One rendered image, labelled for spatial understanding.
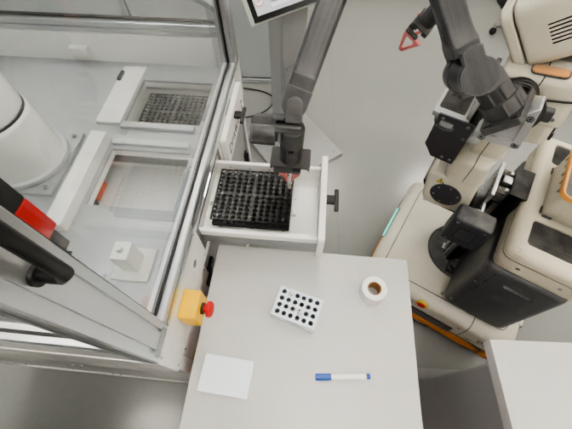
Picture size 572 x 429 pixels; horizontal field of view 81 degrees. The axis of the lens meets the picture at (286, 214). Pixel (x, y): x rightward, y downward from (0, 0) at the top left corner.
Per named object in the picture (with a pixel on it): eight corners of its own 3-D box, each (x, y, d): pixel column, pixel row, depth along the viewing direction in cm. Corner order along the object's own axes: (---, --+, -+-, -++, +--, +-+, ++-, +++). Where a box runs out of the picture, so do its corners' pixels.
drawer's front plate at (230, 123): (243, 105, 128) (240, 80, 119) (230, 164, 113) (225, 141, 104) (239, 105, 128) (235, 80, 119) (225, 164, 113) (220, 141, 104)
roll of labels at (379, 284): (362, 306, 94) (364, 301, 91) (357, 282, 98) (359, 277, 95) (386, 303, 95) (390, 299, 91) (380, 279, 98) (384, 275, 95)
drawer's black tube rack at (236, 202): (294, 185, 106) (294, 173, 101) (288, 235, 98) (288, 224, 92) (225, 180, 108) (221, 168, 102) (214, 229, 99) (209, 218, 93)
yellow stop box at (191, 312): (210, 298, 88) (203, 289, 82) (204, 326, 84) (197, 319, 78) (191, 296, 88) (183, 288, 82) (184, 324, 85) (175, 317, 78)
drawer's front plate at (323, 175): (324, 177, 110) (328, 155, 101) (321, 258, 96) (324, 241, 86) (319, 176, 110) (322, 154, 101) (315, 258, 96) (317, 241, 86)
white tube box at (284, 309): (322, 304, 95) (323, 300, 92) (313, 333, 91) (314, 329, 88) (281, 288, 97) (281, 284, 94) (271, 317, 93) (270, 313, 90)
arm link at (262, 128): (303, 98, 71) (303, 93, 79) (249, 93, 71) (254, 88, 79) (298, 152, 76) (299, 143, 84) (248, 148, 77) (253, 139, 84)
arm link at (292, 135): (305, 134, 75) (306, 117, 78) (274, 132, 75) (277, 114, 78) (302, 155, 81) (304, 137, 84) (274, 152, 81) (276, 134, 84)
